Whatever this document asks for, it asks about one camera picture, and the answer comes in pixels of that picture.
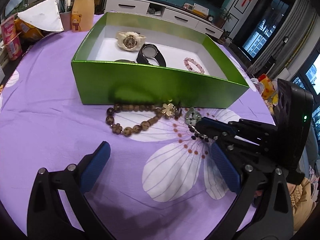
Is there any green jade pendant bracelet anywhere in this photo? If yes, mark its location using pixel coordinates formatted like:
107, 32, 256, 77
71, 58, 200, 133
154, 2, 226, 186
184, 107, 210, 143

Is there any brown wooden bead bracelet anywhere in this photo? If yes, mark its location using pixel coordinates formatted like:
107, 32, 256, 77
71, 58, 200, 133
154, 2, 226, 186
105, 102, 185, 138

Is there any purple floral tablecloth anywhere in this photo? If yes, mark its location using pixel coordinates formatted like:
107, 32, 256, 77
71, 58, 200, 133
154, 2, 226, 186
0, 13, 277, 240

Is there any green cardboard box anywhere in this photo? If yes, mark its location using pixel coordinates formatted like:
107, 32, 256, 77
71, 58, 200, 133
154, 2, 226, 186
71, 12, 249, 108

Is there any black wristwatch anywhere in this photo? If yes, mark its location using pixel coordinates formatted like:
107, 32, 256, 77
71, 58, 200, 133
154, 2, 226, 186
136, 43, 167, 67

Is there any white TV cabinet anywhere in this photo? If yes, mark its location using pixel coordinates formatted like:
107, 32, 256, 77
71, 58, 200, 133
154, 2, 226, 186
104, 0, 223, 39

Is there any cream white wristwatch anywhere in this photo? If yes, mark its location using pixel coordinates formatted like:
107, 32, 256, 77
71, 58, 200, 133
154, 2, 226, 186
116, 31, 146, 51

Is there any beige bear bottle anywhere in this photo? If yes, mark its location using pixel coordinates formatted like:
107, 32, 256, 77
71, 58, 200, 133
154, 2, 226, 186
71, 0, 94, 32

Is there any pink pen holder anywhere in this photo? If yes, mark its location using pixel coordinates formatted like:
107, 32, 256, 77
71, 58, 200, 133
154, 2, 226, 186
60, 11, 72, 31

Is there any red snack package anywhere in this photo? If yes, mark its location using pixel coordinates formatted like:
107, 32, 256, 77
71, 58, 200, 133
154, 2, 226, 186
1, 15, 22, 61

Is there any white paper sheet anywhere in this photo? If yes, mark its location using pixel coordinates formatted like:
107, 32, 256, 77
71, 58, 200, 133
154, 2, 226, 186
17, 0, 64, 32

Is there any pink bead bracelet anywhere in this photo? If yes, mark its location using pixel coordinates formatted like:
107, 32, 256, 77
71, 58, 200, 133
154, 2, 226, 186
183, 56, 206, 74

